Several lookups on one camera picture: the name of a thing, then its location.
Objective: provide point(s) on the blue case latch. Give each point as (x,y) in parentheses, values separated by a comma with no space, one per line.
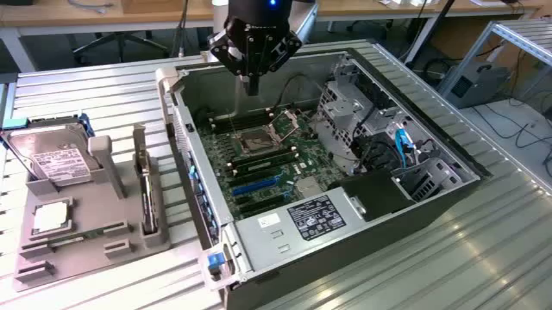
(215,261)

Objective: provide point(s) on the black RAM slot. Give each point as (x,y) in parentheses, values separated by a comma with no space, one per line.
(241,116)
(243,126)
(258,156)

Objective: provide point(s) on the blue expansion slot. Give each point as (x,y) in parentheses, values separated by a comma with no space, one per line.
(254,187)

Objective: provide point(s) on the aluminium frame slat table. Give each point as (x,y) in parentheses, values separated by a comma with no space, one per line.
(517,35)

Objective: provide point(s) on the graphics card with metal bracket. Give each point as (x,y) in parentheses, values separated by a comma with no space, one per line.
(146,193)

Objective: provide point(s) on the green RAM stick bare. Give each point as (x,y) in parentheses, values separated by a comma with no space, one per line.
(86,233)

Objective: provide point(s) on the silver CPU chip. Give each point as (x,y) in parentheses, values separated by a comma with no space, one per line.
(51,218)

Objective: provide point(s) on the hard disk with blue carrier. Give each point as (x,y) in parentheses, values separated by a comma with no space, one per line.
(43,145)

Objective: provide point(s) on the CPU socket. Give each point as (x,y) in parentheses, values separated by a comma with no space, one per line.
(257,142)

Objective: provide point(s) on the wooden desk with white legs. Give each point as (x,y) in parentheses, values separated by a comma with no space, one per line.
(43,19)

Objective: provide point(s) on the open metal socket cover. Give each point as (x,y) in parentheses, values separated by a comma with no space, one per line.
(285,124)

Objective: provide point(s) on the black office chair base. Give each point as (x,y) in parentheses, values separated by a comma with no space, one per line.
(120,40)

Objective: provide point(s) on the small black chair base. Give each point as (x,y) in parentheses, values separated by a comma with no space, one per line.
(381,24)

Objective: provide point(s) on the long wooden desk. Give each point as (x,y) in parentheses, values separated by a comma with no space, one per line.
(475,8)

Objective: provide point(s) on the green motherboard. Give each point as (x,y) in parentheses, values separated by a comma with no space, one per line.
(213,150)

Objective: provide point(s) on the silver chipset heatsink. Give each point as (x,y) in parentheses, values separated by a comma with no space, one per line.
(308,188)

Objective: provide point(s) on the grey metal drive cage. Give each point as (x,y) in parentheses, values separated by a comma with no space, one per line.
(345,113)

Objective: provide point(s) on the black plastic air shroud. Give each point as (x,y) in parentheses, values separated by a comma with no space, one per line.
(374,193)

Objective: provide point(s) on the grey power supply unit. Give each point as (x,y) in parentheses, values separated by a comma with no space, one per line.
(268,245)

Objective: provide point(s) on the thin metal locking lever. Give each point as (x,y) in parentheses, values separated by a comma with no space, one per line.
(233,126)

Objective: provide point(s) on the brown cardboard box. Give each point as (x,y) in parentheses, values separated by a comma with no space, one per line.
(151,6)

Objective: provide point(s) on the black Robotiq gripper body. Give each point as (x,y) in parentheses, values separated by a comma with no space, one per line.
(258,19)

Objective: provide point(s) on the RAM stick with label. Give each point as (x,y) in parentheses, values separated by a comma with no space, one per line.
(264,164)

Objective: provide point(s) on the grey plastic parts rack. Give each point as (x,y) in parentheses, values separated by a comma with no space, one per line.
(95,210)

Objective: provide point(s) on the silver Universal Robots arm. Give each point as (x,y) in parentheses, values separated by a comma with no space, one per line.
(308,19)

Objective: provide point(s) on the open black PC case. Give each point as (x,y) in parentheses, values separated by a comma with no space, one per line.
(345,274)

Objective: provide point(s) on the black expansion slot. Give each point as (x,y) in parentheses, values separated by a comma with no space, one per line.
(250,180)
(264,206)

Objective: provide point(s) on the grey perforated disk bay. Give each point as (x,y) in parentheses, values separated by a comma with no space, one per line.
(431,184)

